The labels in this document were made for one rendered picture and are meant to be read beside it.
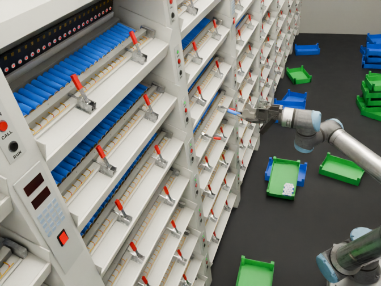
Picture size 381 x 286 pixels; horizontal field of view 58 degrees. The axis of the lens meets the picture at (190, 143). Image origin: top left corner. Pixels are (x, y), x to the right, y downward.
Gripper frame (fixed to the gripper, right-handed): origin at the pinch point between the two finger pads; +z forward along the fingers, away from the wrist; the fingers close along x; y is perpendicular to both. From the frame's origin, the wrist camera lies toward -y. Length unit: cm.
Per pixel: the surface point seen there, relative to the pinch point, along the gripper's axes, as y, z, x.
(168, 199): -7, 15, 55
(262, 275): -103, -20, 18
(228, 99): -9.1, 13.1, -27.5
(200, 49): 32.0, 17.7, 0.7
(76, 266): 21, 14, 104
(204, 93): 11.6, 16.1, 3.1
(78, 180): 33, 21, 88
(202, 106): 10.6, 13.8, 13.5
